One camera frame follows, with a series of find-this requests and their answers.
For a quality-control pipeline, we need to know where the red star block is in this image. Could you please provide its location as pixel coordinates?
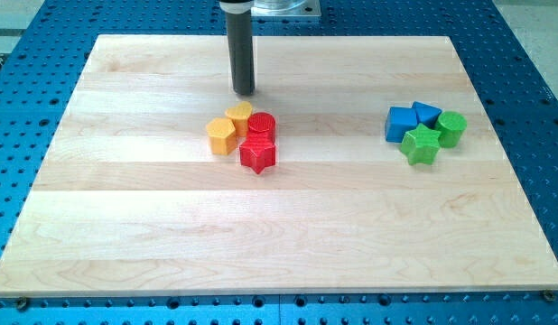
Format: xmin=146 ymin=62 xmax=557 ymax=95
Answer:
xmin=239 ymin=135 xmax=276 ymax=174

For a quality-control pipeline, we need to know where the green cylinder block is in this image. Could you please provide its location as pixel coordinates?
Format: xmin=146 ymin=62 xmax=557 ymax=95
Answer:
xmin=434 ymin=111 xmax=468 ymax=148

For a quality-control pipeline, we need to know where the blue cube block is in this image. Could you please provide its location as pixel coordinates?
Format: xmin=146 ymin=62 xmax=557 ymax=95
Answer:
xmin=385 ymin=107 xmax=418 ymax=143

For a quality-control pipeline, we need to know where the blue perforated table plate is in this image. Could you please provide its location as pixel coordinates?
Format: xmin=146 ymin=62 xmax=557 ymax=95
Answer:
xmin=0 ymin=0 xmax=558 ymax=324

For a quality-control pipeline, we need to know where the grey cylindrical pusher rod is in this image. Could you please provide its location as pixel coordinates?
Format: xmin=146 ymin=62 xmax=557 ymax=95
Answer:
xmin=219 ymin=0 xmax=255 ymax=96

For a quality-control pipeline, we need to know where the green star block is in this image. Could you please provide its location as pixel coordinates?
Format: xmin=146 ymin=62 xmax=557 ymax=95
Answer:
xmin=400 ymin=124 xmax=441 ymax=165

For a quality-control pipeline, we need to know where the yellow pentagon block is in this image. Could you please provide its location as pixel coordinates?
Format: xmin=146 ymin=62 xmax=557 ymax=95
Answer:
xmin=206 ymin=117 xmax=237 ymax=155

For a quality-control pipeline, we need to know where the red cylinder block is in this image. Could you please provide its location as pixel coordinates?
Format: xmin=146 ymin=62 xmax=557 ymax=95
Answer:
xmin=246 ymin=112 xmax=276 ymax=143

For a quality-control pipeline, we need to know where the light wooden board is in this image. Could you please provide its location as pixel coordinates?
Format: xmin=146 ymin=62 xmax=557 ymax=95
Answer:
xmin=0 ymin=34 xmax=558 ymax=297

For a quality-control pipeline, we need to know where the clear robot base plate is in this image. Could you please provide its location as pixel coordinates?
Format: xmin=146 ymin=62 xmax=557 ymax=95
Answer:
xmin=251 ymin=0 xmax=321 ymax=18

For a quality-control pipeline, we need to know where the yellow heart block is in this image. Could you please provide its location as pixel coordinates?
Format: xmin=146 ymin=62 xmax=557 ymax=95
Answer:
xmin=225 ymin=101 xmax=253 ymax=137

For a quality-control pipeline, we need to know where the blue triangular block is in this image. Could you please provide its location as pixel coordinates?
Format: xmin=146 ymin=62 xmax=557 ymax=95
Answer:
xmin=412 ymin=101 xmax=442 ymax=129

